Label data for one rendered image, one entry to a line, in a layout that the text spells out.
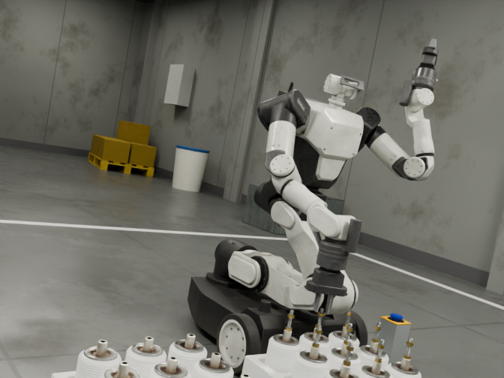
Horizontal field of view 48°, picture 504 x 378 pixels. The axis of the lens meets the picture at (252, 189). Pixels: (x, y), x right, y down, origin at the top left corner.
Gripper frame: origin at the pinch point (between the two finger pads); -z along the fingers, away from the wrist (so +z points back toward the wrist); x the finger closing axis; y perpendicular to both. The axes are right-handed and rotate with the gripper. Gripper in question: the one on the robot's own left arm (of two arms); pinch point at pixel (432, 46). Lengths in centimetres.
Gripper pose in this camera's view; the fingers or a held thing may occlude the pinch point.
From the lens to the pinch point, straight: 237.7
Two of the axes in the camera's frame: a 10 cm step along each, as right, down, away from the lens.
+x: -2.3, -2.4, -9.4
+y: -9.3, -2.3, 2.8
